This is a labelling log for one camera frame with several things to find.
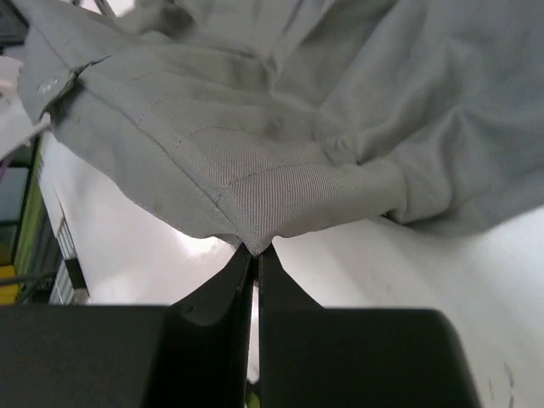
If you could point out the grey pleated skirt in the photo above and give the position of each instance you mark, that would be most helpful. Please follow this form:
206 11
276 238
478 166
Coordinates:
249 120

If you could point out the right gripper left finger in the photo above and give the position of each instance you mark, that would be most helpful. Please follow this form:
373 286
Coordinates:
192 353

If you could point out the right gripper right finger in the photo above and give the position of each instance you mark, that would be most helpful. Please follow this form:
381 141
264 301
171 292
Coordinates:
312 356

